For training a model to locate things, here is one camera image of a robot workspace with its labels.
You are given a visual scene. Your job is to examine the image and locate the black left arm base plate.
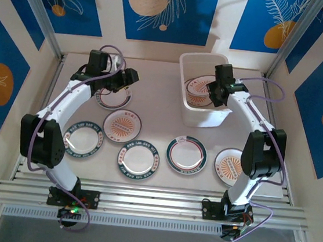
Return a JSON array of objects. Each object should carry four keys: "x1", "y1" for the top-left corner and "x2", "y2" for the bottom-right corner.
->
[{"x1": 46, "y1": 185, "x2": 101, "y2": 211}]

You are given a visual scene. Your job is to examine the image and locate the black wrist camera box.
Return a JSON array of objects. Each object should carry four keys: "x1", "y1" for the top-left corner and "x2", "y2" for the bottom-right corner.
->
[
  {"x1": 86, "y1": 48, "x2": 126, "y2": 78},
  {"x1": 213, "y1": 62, "x2": 236, "y2": 84}
]

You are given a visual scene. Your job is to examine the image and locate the aluminium side rail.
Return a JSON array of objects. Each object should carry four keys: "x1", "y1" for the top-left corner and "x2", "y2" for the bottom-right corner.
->
[
  {"x1": 250, "y1": 75, "x2": 307, "y2": 205},
  {"x1": 10, "y1": 51, "x2": 67, "y2": 185}
]

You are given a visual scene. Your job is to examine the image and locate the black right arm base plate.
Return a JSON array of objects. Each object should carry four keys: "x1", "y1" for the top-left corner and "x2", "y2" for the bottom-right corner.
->
[{"x1": 200, "y1": 200, "x2": 255, "y2": 225}]

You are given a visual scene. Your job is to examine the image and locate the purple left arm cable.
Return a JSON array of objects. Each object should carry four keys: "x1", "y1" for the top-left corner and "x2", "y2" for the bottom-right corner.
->
[{"x1": 20, "y1": 36, "x2": 129, "y2": 235}]

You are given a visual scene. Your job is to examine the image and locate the translucent white plastic bin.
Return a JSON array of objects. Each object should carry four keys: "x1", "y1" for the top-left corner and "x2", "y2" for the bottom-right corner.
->
[{"x1": 172, "y1": 49, "x2": 239, "y2": 132}]

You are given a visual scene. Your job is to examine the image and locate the aluminium frame post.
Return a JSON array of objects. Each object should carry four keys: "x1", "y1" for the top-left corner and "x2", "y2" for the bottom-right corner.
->
[
  {"x1": 264, "y1": 0, "x2": 323, "y2": 85},
  {"x1": 4, "y1": 0, "x2": 71, "y2": 61}
]

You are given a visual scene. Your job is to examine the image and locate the aluminium mounting rail beam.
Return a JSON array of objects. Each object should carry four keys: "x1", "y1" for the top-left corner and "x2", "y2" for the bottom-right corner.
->
[{"x1": 0, "y1": 167, "x2": 313, "y2": 239}]

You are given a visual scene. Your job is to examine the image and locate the orange sunburst white plate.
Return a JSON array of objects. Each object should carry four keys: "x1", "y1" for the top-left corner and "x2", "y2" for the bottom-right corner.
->
[
  {"x1": 182, "y1": 73, "x2": 219, "y2": 109},
  {"x1": 211, "y1": 146, "x2": 248, "y2": 190},
  {"x1": 101, "y1": 107, "x2": 144, "y2": 148}
]

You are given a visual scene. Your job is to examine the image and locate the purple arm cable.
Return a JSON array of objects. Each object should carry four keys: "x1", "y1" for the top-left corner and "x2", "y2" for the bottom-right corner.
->
[
  {"x1": 20, "y1": 36, "x2": 129, "y2": 235},
  {"x1": 220, "y1": 74, "x2": 297, "y2": 242}
]

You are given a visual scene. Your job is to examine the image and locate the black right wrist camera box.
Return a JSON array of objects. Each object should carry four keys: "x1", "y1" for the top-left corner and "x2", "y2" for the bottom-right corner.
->
[{"x1": 213, "y1": 62, "x2": 236, "y2": 84}]

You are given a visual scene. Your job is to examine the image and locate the dark green text rim plate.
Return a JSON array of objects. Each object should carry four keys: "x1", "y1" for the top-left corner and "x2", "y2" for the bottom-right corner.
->
[
  {"x1": 115, "y1": 137, "x2": 162, "y2": 182},
  {"x1": 61, "y1": 118, "x2": 106, "y2": 164}
]

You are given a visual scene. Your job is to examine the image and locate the green rim red ring plate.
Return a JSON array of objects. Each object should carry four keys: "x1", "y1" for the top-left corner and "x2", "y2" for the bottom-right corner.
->
[
  {"x1": 94, "y1": 83, "x2": 133, "y2": 113},
  {"x1": 163, "y1": 133, "x2": 211, "y2": 178}
]

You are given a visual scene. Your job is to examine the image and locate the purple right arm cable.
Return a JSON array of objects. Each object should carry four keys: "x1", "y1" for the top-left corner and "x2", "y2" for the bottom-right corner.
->
[{"x1": 220, "y1": 74, "x2": 297, "y2": 242}]

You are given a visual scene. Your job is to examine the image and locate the white slotted cable duct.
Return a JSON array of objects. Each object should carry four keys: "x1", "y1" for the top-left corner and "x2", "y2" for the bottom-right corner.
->
[{"x1": 0, "y1": 198, "x2": 225, "y2": 241}]

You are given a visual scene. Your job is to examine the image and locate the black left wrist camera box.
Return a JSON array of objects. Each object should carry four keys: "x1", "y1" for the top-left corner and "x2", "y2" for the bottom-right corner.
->
[{"x1": 86, "y1": 48, "x2": 126, "y2": 78}]

